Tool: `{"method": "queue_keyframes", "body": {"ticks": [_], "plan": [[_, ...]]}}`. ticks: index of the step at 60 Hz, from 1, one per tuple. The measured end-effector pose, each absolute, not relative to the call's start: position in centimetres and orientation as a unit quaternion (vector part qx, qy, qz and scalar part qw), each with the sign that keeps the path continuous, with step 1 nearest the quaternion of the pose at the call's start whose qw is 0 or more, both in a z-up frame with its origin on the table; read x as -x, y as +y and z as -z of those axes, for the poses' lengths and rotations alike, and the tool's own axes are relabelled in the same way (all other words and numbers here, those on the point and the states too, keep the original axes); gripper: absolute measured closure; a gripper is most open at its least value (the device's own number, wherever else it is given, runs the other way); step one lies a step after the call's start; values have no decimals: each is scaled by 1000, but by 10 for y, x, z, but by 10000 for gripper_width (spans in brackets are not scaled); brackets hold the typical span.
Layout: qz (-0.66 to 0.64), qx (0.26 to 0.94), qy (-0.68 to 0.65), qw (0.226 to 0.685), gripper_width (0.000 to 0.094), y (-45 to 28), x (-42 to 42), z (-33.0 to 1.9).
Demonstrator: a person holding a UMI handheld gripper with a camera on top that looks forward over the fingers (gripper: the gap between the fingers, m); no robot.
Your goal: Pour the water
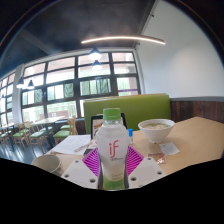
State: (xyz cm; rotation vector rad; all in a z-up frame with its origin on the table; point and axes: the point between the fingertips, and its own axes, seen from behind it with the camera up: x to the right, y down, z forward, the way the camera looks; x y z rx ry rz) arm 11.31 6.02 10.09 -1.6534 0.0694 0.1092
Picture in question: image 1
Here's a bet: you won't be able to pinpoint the beige paper cup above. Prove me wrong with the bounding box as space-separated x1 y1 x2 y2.
31 154 63 177

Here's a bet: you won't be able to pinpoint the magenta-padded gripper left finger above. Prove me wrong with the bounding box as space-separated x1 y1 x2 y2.
61 147 102 190

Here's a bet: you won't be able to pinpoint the small brown packet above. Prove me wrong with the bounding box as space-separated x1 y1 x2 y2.
148 152 167 165

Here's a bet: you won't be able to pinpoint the black-framed tablet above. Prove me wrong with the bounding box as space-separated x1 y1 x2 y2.
90 112 128 140

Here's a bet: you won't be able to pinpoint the clear green-capped drink bottle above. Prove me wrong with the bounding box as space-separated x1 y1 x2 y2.
95 107 131 191

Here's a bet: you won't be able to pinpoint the black-framed window wall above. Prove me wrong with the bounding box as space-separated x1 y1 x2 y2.
0 51 142 126

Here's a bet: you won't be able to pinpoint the green upholstered bench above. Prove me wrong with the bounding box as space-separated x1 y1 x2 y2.
83 93 172 135

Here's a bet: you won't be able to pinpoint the small blue-capped bottle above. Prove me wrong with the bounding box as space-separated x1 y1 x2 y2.
127 128 134 145

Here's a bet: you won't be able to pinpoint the white paper sheet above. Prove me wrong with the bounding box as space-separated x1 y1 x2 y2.
50 134 93 156

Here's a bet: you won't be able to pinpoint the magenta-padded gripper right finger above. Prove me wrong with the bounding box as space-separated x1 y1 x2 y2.
125 145 167 190

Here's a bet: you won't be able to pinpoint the white paper napkin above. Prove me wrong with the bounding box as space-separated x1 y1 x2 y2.
158 141 181 157

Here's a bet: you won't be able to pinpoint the white ceramic bowl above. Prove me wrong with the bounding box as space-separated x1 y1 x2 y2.
137 118 176 144

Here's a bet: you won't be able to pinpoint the wooden chairs with green seats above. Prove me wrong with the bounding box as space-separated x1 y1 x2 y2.
0 115 78 153

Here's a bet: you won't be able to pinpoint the wooden dining table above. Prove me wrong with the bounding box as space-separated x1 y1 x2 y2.
31 116 66 148

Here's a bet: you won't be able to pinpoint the dark pendant ceiling lamps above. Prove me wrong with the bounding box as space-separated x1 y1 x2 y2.
15 47 104 90

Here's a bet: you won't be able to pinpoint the curved linear ceiling light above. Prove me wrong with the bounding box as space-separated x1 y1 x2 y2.
80 35 166 46

